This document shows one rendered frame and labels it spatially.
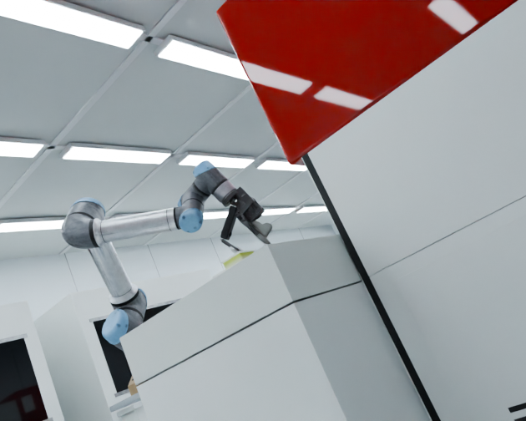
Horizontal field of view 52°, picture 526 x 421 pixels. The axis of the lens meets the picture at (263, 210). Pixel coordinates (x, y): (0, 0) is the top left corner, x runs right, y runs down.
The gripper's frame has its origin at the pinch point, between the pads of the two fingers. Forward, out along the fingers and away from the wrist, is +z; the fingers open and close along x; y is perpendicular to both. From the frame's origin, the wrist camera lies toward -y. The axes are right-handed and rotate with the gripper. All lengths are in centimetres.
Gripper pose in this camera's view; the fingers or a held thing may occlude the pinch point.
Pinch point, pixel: (266, 243)
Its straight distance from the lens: 179.5
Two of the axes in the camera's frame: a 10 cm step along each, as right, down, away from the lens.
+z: 6.9, 7.0, -1.8
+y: 7.0, -7.1, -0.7
